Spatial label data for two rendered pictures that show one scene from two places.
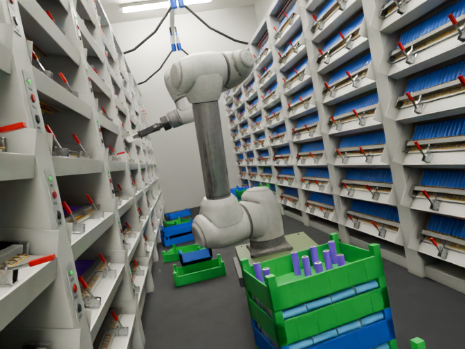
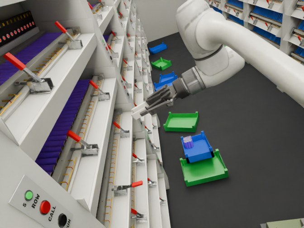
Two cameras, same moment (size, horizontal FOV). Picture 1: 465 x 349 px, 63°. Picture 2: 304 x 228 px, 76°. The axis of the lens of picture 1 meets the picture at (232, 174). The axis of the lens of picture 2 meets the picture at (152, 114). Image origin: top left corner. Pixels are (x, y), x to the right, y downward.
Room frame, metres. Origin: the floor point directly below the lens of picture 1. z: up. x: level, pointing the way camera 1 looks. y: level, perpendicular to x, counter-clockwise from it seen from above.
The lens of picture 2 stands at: (1.35, 0.23, 1.29)
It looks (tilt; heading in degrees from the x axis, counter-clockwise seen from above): 36 degrees down; 18
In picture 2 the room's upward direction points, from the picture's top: 22 degrees counter-clockwise
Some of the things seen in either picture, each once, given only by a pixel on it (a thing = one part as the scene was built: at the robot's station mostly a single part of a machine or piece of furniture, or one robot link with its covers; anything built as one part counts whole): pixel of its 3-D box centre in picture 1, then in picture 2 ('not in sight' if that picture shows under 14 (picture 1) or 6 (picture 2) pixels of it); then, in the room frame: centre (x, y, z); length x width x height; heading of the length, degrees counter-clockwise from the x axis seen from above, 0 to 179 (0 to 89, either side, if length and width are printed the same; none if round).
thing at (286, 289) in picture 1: (308, 266); not in sight; (0.95, -0.15, 0.36); 0.30 x 0.20 x 0.08; 107
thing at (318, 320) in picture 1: (313, 296); not in sight; (0.95, -0.15, 0.28); 0.30 x 0.20 x 0.08; 107
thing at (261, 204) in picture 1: (259, 212); not in sight; (1.61, -0.08, 0.41); 0.18 x 0.16 x 0.22; 118
